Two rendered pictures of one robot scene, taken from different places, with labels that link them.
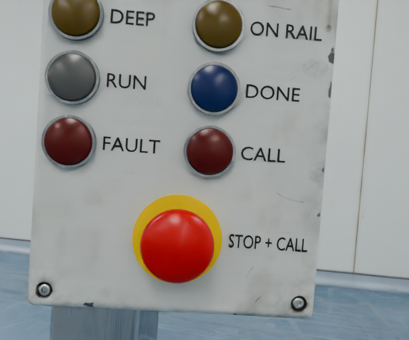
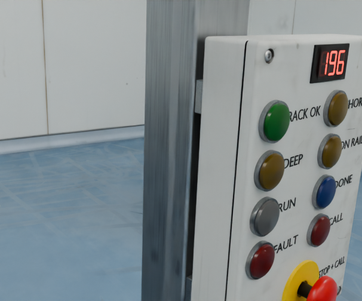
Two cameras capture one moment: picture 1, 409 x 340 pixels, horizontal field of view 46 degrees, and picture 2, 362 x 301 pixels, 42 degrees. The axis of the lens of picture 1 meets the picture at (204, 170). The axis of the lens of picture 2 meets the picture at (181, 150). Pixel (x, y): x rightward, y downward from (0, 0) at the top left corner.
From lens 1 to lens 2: 0.38 m
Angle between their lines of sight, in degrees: 41
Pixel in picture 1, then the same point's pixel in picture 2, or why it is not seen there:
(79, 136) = (272, 256)
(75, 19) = (276, 178)
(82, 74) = (276, 215)
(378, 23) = not seen: outside the picture
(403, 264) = (89, 118)
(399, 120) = not seen: outside the picture
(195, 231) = (335, 288)
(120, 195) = (278, 278)
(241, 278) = not seen: hidden behind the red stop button
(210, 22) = (333, 154)
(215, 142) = (327, 226)
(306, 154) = (350, 210)
